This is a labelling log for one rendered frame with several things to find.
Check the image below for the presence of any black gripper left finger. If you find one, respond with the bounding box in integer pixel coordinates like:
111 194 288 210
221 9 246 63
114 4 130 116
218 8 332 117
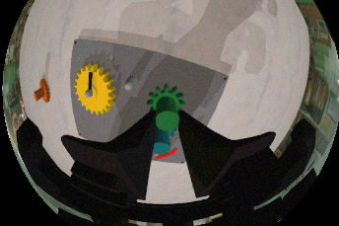
61 111 156 200

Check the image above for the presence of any green gear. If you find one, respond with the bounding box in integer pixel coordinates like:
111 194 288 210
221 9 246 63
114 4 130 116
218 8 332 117
148 83 185 130

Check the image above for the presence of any teal gear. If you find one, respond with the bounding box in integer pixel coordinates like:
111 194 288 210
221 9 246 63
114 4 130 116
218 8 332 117
153 125 176 155

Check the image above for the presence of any yellow gear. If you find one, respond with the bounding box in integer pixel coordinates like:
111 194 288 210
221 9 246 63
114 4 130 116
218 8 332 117
75 64 116 114

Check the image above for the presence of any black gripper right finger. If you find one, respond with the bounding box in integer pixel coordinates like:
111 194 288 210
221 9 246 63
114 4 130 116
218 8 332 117
178 111 276 198

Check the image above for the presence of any orange gear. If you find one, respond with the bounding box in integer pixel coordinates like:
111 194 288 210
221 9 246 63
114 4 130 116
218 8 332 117
34 79 50 102

